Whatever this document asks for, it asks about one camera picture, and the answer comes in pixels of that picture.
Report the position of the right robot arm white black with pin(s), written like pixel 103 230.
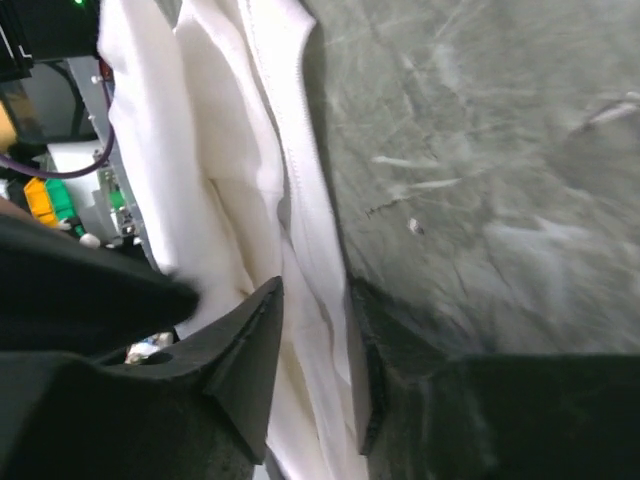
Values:
pixel 60 296

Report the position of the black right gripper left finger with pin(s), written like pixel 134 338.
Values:
pixel 198 409

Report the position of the white t shirt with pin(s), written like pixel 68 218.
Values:
pixel 215 133

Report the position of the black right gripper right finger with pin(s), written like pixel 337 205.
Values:
pixel 446 408

